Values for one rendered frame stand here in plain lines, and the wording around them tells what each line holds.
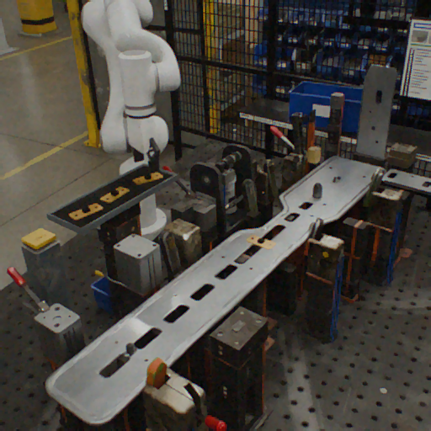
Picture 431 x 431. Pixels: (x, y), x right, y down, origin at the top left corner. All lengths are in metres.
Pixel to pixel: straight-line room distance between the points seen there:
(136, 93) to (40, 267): 0.50
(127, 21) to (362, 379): 1.18
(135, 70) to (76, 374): 0.75
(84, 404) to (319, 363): 0.74
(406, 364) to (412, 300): 0.29
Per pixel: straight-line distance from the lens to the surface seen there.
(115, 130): 1.83
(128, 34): 1.55
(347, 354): 1.68
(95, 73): 4.63
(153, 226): 2.03
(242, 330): 1.24
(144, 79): 1.44
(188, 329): 1.29
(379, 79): 2.04
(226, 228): 1.69
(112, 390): 1.19
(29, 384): 1.68
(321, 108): 2.27
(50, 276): 1.42
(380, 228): 1.82
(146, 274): 1.38
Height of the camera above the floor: 1.87
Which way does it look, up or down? 31 degrees down
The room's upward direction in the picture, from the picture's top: 2 degrees counter-clockwise
